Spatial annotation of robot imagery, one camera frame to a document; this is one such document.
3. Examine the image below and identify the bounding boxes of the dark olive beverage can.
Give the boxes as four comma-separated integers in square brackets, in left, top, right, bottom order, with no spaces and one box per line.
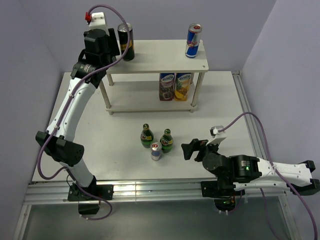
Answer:
[117,23,135,61]

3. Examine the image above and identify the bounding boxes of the small red-tab silver can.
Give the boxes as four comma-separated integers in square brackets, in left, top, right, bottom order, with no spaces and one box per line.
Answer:
[150,141,162,161]

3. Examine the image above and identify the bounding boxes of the blue silver energy drink can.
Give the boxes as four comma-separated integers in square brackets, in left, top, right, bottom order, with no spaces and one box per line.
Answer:
[185,23,202,58]

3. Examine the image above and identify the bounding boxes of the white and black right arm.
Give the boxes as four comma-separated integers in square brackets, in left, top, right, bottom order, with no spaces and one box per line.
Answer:
[181,138,320,198]

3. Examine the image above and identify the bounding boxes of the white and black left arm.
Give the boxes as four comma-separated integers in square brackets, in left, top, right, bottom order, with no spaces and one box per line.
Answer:
[35,29,117,200]

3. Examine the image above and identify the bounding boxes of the white two-tier shelf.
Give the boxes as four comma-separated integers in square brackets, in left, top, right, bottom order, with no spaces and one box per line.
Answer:
[100,39,209,115]

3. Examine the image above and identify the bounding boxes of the short green glass bottle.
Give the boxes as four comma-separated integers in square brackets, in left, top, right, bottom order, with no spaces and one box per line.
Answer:
[160,128,174,153]

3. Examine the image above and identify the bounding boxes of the tall green glass bottle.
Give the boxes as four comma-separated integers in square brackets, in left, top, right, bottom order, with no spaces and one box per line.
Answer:
[140,123,154,148]

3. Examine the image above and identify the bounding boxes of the yellow pineapple juice carton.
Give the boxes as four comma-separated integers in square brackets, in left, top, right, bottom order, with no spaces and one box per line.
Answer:
[173,72,192,101]

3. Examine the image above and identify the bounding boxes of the purple grape juice carton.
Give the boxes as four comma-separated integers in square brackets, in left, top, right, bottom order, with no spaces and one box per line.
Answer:
[158,73,176,101]

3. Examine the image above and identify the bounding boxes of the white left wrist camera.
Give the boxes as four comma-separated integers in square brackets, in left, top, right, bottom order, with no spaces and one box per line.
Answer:
[85,12,109,35]

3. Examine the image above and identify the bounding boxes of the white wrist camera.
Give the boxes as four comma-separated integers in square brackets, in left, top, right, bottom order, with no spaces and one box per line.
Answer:
[206,125,227,146]
[85,12,109,35]

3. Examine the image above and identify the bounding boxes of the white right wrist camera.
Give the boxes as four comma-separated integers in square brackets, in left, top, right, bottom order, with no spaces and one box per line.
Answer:
[206,125,227,146]

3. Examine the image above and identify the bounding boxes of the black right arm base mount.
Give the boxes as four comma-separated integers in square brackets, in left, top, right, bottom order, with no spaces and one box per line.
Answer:
[200,180,246,216]

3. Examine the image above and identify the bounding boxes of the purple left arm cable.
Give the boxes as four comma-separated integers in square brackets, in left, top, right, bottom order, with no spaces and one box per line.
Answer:
[36,3,133,221]

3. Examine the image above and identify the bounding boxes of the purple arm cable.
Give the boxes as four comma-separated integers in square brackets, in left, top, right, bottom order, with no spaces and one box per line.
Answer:
[36,3,133,221]
[218,112,318,240]

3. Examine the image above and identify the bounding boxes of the aluminium right side rail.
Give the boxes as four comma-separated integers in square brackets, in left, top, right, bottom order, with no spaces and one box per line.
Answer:
[231,70,272,176]

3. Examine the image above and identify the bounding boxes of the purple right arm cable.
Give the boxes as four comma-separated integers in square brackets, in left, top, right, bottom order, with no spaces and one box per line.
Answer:
[218,112,318,240]

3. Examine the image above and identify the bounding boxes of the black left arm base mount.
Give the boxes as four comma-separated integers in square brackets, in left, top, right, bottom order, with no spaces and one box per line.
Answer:
[67,184,114,221]

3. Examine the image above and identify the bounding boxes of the aluminium front rail frame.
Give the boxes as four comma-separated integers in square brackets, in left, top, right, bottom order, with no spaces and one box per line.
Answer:
[13,179,290,240]

